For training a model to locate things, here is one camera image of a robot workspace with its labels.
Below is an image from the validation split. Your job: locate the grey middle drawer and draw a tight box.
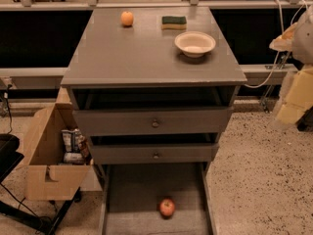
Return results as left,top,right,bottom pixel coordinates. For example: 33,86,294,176
89,144,219,165

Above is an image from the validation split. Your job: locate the grey drawer cabinet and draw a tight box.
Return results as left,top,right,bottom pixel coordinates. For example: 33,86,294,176
60,6,248,180

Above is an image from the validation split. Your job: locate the grey drawer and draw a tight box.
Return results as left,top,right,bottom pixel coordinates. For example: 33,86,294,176
99,163,217,235
73,108,233,136
89,144,219,165

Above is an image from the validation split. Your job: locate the grey top drawer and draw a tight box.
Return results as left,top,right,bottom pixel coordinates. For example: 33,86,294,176
73,108,233,136

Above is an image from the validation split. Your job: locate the white cable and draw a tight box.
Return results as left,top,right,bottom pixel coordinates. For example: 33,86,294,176
244,0,309,90

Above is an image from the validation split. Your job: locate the white paper bowl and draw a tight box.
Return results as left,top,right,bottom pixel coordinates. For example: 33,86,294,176
174,31,216,58

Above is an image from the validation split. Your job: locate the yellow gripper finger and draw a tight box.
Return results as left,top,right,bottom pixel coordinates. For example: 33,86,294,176
269,23,296,52
273,66,313,126

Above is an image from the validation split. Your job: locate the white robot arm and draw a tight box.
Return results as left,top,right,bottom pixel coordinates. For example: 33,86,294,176
269,6,313,124

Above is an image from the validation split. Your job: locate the grey bottom drawer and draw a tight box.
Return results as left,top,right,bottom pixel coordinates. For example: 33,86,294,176
99,163,217,235

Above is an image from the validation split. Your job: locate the orange fruit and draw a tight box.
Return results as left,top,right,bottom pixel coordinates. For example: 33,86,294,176
120,11,134,26

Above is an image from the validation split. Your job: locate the cardboard box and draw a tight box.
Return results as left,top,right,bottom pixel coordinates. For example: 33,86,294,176
23,88,102,201

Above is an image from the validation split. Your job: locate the black floor cable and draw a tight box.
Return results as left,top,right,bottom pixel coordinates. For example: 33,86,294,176
0,182,60,235

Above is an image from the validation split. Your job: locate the black chair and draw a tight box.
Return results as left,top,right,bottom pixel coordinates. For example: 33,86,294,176
0,134,24,183

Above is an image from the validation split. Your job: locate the snack bag in box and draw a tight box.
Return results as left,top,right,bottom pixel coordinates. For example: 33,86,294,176
62,128,90,165

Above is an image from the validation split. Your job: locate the green yellow sponge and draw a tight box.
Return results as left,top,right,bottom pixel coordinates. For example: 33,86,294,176
161,16,187,30

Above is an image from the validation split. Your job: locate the red apple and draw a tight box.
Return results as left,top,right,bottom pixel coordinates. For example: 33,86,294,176
159,198,175,217

